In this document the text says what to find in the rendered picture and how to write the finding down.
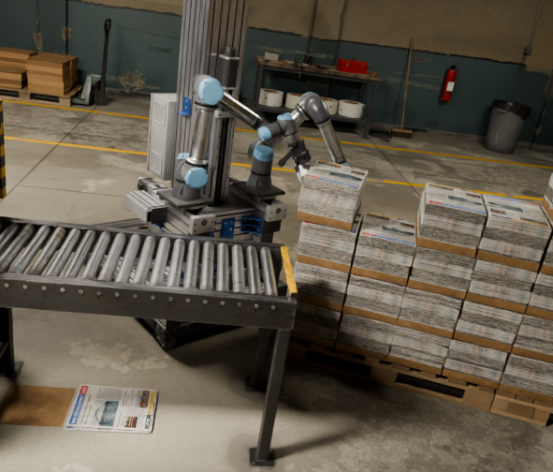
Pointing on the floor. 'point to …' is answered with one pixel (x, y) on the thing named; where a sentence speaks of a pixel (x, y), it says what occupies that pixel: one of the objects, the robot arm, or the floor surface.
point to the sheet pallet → (35, 75)
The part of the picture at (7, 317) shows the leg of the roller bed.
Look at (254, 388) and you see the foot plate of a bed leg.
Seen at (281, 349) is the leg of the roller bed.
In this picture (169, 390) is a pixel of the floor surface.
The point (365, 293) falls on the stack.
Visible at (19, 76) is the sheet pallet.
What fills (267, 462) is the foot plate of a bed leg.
